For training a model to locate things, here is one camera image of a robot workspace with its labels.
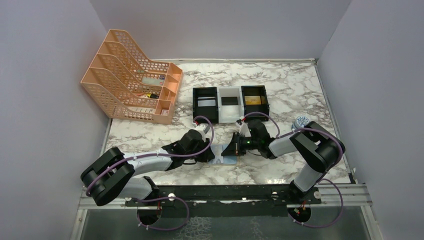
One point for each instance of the items in organizer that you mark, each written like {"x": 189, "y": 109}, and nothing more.
{"x": 146, "y": 86}

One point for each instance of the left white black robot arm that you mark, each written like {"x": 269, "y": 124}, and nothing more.
{"x": 113, "y": 176}

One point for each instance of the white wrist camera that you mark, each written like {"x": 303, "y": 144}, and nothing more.
{"x": 203, "y": 128}
{"x": 243, "y": 128}

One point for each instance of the silver VIP card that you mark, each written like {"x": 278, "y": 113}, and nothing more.
{"x": 206, "y": 102}
{"x": 218, "y": 158}

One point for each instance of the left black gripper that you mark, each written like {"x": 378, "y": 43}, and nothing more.
{"x": 206, "y": 156}

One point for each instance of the black right tray bin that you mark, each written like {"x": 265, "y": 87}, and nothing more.
{"x": 248, "y": 90}

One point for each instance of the black left tray bin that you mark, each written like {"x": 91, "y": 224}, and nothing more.
{"x": 212, "y": 113}

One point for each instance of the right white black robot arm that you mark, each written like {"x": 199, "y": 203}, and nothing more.
{"x": 320, "y": 149}

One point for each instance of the black card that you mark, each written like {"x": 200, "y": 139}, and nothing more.
{"x": 229, "y": 101}

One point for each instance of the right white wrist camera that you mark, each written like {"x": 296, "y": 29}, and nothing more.
{"x": 243, "y": 128}

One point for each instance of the gold card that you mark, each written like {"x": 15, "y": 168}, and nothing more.
{"x": 253, "y": 100}

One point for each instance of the peach plastic file organizer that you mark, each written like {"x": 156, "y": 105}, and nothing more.
{"x": 105, "y": 79}

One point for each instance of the black tray bin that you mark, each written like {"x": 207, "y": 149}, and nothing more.
{"x": 212, "y": 113}
{"x": 248, "y": 90}

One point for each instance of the blue white round tin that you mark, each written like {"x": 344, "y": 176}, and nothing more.
{"x": 300, "y": 122}

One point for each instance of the white middle tray bin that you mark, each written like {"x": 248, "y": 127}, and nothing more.
{"x": 229, "y": 114}

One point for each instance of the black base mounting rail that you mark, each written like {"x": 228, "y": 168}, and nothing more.
{"x": 225, "y": 200}

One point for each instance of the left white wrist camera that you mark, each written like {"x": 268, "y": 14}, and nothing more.
{"x": 203, "y": 128}

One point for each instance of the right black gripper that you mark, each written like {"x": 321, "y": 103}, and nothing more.
{"x": 235, "y": 148}

